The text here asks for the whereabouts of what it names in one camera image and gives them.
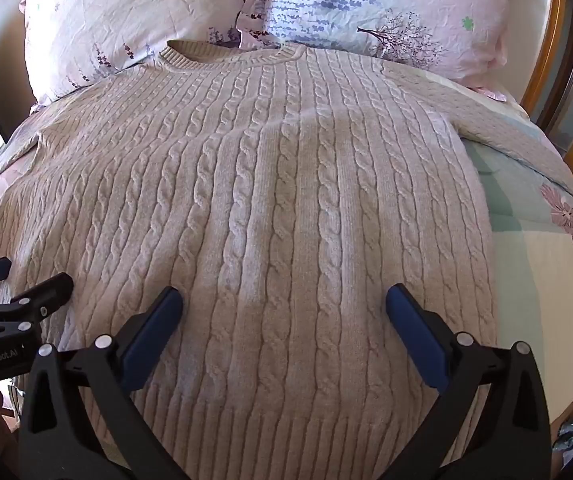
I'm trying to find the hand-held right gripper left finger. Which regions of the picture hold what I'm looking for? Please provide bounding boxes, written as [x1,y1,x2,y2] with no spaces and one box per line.
[18,286,190,480]

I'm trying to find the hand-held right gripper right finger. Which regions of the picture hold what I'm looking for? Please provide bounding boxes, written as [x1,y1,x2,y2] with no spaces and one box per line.
[385,283,553,480]

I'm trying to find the beige cable knit sweater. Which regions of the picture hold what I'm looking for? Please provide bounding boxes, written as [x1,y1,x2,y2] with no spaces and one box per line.
[0,40,573,480]

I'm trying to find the pastel floral quilt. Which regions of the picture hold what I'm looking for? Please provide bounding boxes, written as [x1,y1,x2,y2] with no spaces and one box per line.
[0,80,573,431]

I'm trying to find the pink floral pillow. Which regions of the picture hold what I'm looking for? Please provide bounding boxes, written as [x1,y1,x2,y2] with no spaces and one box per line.
[20,0,254,107]
[236,0,523,90]

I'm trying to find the wooden headboard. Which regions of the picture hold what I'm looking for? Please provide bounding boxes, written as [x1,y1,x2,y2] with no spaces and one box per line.
[519,0,573,200]

